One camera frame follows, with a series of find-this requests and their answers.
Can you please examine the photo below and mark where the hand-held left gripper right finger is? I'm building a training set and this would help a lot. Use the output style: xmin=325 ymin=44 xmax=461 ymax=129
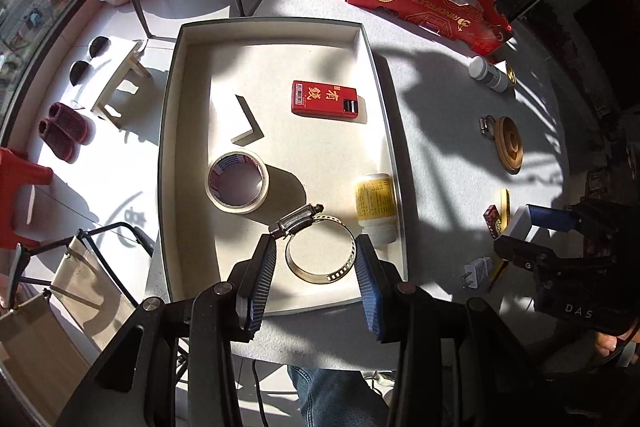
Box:
xmin=356 ymin=234 xmax=556 ymax=427

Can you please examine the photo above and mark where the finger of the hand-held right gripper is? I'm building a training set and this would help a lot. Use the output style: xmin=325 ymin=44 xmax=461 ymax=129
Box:
xmin=494 ymin=235 xmax=566 ymax=278
xmin=526 ymin=202 xmax=626 ymax=234

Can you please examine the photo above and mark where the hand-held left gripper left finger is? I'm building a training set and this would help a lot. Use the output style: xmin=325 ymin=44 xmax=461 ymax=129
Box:
xmin=55 ymin=234 xmax=277 ymax=427

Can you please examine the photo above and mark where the large metal hose clamp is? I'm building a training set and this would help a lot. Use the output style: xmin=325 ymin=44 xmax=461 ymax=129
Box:
xmin=268 ymin=202 xmax=359 ymax=286

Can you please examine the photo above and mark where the white bottle with yellow label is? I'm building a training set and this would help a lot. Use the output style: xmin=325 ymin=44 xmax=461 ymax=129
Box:
xmin=353 ymin=174 xmax=399 ymax=251

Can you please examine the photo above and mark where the masking tape roll red-blue label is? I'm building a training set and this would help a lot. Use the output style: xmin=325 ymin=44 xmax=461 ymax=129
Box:
xmin=207 ymin=150 xmax=271 ymax=212

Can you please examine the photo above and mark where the white tray box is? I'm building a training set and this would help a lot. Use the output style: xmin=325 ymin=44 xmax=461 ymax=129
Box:
xmin=157 ymin=21 xmax=412 ymax=319

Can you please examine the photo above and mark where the white rectangular block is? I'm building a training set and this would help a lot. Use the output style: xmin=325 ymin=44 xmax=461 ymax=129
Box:
xmin=230 ymin=94 xmax=265 ymax=147

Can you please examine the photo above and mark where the red lighter box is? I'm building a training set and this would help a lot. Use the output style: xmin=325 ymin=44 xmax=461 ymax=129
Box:
xmin=291 ymin=80 xmax=362 ymax=121

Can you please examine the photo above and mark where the person's right hand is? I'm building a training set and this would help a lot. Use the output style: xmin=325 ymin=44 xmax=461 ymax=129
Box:
xmin=595 ymin=324 xmax=640 ymax=365

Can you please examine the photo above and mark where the yellow black utility knife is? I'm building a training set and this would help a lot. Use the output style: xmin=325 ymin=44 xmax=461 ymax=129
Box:
xmin=487 ymin=259 xmax=509 ymax=293

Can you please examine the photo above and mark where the small red-brown box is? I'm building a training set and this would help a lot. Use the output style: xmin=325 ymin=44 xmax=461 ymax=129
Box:
xmin=483 ymin=205 xmax=504 ymax=239

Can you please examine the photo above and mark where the white plug adapter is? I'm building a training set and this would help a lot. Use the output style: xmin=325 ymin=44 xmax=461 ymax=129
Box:
xmin=459 ymin=257 xmax=494 ymax=292

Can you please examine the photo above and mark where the round wooden dish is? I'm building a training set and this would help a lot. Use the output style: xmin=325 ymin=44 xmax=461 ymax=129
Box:
xmin=494 ymin=115 xmax=525 ymax=176

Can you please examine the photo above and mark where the person's jeans leg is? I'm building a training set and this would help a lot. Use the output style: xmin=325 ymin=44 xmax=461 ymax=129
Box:
xmin=287 ymin=364 xmax=392 ymax=427

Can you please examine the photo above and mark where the white bottle with grey label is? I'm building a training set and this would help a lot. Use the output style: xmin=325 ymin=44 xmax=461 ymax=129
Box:
xmin=468 ymin=56 xmax=512 ymax=94

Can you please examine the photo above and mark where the folding chair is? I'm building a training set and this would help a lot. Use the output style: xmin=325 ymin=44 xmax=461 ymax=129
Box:
xmin=0 ymin=221 xmax=157 ymax=344

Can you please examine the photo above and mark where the red knitted slipper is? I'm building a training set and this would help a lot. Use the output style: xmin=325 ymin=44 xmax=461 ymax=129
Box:
xmin=38 ymin=118 xmax=81 ymax=164
xmin=48 ymin=102 xmax=94 ymax=145

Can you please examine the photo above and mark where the white step stool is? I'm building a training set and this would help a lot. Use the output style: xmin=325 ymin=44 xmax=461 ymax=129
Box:
xmin=89 ymin=35 xmax=154 ymax=128

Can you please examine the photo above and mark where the red plastic stool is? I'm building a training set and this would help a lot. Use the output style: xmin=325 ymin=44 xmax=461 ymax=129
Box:
xmin=0 ymin=146 xmax=54 ymax=251

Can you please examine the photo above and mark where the black slipper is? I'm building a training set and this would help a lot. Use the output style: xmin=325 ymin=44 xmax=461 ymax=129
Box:
xmin=69 ymin=60 xmax=93 ymax=88
xmin=87 ymin=36 xmax=114 ymax=62

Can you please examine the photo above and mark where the black cable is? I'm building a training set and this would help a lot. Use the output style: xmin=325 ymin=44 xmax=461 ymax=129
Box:
xmin=249 ymin=357 xmax=268 ymax=427

